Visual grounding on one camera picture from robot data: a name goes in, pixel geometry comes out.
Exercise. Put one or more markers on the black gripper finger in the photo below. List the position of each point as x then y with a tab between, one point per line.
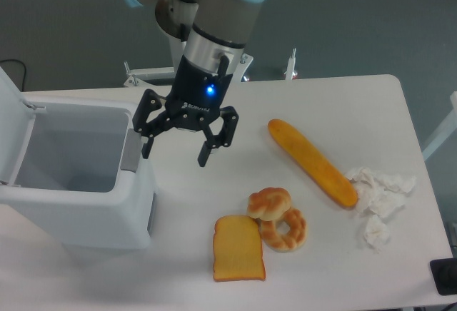
149	103
223	138

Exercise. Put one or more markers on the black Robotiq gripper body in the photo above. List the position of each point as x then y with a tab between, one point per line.
197	95

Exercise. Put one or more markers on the white push-lid trash can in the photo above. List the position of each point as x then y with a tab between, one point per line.
74	168

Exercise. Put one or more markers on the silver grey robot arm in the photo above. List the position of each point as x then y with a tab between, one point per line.
214	34

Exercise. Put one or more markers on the braided round bread bun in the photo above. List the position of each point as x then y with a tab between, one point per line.
268	204

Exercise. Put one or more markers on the long orange baguette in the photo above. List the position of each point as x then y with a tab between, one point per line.
318	167

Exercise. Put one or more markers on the orange toast slice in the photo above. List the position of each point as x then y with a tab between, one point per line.
238	249

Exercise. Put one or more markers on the large crumpled white tissue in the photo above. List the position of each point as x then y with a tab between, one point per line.
380	193

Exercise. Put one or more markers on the small crumpled white tissue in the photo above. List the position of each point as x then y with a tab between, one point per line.
376	233

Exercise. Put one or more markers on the black device at table edge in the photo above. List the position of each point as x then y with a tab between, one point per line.
444	275

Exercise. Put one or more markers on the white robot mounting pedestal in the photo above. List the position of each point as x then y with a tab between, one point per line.
157	73

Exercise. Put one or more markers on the white clamp bracket with red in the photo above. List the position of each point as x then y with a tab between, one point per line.
291	73

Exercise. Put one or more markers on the white frame leg right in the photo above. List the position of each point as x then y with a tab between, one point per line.
442	132

